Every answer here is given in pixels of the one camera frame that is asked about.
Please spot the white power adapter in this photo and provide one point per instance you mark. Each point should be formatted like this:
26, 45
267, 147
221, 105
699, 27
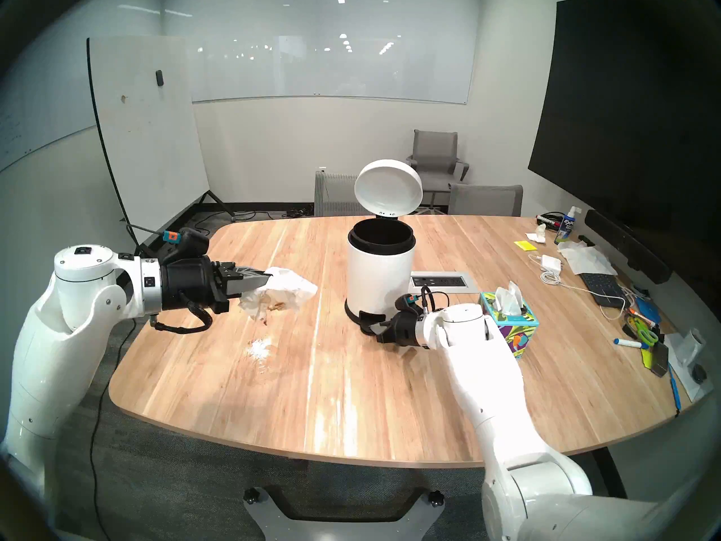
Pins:
552, 262

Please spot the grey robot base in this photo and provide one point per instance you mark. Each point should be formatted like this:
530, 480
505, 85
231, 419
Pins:
338, 520

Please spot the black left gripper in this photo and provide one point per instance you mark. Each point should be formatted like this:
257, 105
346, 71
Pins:
188, 283

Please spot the black video bar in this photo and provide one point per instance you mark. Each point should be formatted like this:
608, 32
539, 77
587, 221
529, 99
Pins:
625, 244

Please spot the black keyboard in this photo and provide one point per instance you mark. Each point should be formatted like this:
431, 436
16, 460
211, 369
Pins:
600, 286

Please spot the blue whiteboard marker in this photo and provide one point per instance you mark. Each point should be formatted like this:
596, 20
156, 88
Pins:
631, 342

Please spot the white mug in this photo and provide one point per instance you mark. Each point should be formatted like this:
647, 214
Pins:
693, 342

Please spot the grey ribbed mesh chair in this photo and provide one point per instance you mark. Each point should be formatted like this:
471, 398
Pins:
335, 195

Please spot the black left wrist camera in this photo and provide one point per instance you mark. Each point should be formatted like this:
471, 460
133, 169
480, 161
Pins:
191, 244

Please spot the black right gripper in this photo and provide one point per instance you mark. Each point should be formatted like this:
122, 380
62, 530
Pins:
403, 328

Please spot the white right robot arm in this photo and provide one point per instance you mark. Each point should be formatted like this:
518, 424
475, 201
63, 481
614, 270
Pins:
495, 393

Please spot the whiteboard cleaner spray bottle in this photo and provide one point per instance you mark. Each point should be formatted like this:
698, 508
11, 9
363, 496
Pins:
566, 229

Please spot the white cloth sheet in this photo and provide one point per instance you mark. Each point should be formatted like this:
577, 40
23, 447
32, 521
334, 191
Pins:
588, 258

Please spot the large black wall screen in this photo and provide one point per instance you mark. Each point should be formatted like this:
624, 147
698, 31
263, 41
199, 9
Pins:
619, 117

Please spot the grey swivel office chair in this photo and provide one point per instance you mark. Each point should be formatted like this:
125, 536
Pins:
442, 156

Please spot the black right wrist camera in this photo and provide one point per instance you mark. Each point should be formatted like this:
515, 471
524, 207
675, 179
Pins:
403, 306

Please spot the silver table power outlet panel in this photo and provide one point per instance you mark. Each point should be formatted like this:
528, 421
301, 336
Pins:
439, 280

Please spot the crumpled white tissue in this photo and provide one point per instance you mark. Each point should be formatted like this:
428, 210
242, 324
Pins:
537, 234

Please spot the white pedal trash bin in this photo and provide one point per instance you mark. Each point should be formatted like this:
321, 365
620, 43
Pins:
377, 264

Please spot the wall glass whiteboard with writing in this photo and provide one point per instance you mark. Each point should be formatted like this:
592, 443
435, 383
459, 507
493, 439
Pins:
34, 123

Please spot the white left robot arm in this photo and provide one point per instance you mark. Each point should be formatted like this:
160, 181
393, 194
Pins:
50, 348

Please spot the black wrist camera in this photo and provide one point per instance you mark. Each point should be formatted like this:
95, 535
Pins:
191, 244
403, 306

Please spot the yellow sticky note pad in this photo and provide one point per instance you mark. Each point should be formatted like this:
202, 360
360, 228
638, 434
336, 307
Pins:
525, 245

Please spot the blue pen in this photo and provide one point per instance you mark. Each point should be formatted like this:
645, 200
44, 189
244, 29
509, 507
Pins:
674, 387

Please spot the blue notebook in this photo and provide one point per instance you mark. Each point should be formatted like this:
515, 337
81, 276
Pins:
648, 311

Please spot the colourful tissue box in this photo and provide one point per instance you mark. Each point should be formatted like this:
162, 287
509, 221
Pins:
521, 331

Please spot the rolling whiteboard on stand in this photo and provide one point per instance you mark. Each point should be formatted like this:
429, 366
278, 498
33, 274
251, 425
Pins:
146, 134

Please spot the white paper sheet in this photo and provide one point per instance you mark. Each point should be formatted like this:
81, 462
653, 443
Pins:
690, 385

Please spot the white tissue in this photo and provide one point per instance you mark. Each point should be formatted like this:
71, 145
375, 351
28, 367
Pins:
510, 298
537, 234
281, 291

